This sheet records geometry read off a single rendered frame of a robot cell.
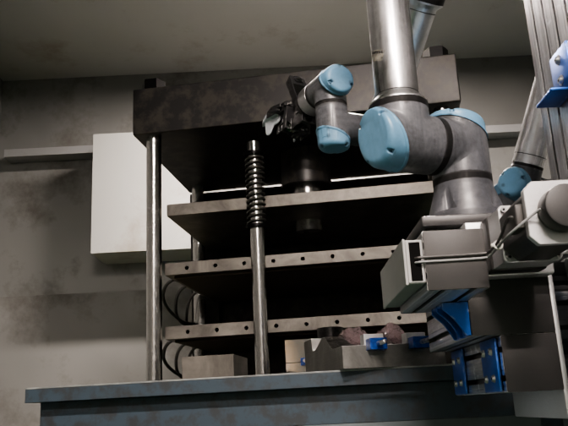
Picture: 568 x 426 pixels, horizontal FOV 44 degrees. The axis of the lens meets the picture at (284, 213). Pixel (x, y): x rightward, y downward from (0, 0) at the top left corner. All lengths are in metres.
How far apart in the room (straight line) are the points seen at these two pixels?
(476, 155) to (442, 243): 0.39
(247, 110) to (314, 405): 1.38
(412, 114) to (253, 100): 1.57
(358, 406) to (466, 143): 0.75
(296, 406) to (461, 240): 0.90
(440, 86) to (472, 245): 1.80
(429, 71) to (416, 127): 1.51
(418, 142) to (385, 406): 0.75
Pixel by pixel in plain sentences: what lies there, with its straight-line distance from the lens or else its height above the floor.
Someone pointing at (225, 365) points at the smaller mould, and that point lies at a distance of 2.05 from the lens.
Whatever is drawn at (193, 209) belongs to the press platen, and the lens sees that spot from 2.91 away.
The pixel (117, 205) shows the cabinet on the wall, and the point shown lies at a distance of 5.15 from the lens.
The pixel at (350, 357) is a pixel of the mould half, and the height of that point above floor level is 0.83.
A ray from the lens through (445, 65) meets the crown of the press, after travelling 2.87.
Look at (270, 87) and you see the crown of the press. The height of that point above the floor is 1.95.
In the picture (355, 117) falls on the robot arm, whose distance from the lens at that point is 1.65.
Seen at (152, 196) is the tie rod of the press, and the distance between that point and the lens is 2.87.
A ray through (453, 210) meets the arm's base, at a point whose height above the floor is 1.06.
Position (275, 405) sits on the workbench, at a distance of 1.86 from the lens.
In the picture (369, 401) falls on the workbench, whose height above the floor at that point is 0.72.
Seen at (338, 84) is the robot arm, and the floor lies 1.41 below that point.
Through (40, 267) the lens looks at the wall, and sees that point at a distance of 5.62.
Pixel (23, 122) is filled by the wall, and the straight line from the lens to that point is 6.03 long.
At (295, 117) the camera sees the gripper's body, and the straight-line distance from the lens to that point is 1.79.
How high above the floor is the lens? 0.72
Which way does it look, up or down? 15 degrees up
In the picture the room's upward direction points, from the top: 3 degrees counter-clockwise
